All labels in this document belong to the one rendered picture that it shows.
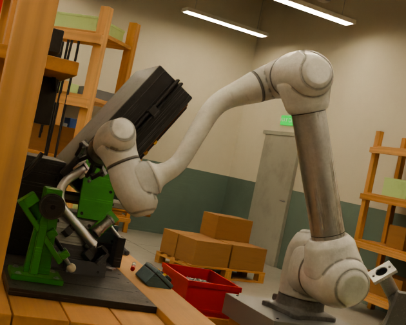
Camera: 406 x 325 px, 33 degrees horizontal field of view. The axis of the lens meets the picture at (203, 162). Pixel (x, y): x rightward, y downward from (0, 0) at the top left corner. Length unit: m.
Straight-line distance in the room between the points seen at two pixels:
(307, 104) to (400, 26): 8.06
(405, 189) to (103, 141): 6.61
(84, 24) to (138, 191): 3.36
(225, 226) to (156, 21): 4.51
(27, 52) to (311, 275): 1.02
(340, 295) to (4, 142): 1.00
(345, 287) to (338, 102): 8.66
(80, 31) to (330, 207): 3.37
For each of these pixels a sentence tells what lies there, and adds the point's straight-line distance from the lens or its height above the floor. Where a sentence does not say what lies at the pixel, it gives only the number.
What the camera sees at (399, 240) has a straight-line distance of 8.35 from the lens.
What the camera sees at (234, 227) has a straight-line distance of 9.19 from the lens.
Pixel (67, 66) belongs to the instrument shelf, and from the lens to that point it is 2.02.
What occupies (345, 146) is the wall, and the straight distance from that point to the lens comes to 10.24.
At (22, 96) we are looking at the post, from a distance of 1.71.
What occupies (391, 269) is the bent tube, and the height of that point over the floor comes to 1.19.
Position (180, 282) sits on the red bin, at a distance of 2.56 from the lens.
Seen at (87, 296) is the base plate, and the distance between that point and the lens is 2.00.
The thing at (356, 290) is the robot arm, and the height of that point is 1.07.
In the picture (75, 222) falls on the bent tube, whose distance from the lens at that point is 2.32.
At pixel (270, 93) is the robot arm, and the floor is 1.58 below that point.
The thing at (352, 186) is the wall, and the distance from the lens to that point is 9.95.
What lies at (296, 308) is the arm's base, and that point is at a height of 0.94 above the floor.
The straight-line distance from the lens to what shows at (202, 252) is 8.46.
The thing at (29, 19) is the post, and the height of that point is 1.58.
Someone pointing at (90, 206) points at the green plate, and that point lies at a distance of 2.37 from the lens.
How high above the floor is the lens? 1.32
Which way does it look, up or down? level
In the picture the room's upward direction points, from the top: 12 degrees clockwise
